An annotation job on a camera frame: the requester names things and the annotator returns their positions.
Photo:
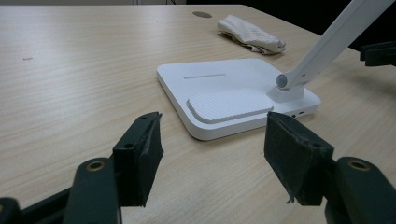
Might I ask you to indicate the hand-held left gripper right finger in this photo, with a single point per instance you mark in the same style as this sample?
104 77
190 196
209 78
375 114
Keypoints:
295 161

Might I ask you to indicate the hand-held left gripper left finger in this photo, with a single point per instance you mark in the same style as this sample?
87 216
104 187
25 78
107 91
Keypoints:
137 161

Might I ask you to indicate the white desk lamp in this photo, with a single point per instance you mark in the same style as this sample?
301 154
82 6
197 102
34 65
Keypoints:
224 71

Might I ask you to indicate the white quilted cloth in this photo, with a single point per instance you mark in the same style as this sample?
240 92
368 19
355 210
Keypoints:
249 32

